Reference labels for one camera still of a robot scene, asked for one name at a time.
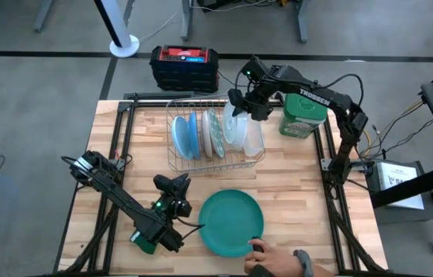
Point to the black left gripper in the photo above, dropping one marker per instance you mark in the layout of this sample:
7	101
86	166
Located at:
174	198

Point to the clear plastic cutlery holder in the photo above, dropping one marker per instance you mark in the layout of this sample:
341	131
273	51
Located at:
255	140

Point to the person's hand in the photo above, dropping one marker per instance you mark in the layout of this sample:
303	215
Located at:
274	261

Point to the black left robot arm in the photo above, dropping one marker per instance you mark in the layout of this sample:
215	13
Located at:
116	188

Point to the teal patterned white plate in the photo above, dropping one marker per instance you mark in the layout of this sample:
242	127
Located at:
217	132

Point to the grey wristband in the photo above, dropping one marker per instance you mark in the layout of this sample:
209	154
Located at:
305	261

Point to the green sponge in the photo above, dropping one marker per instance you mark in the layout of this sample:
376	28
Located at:
143	244

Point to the green Cascade detergent tub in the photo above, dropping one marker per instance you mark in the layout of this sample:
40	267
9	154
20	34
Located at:
300	123

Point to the red black power station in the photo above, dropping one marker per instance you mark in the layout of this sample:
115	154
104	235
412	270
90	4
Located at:
185	73

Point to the black table frame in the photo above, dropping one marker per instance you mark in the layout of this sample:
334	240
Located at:
124	105

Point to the grey desk leg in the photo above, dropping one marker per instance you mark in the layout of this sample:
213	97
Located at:
42	17
302	23
187	23

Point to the plain white plate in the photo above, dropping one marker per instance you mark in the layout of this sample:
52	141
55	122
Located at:
235	131

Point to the light blue plate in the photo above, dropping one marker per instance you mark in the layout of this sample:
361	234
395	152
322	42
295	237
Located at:
180	138

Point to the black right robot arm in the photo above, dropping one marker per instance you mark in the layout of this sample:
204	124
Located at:
316	98

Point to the white tower fan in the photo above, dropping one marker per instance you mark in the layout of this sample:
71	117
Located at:
124	46

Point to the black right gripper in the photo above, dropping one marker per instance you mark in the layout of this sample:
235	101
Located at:
258	104

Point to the white printed paper box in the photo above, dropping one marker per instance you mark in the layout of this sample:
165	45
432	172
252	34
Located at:
400	188

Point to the person's forearm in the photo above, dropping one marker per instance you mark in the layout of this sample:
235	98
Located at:
322	272

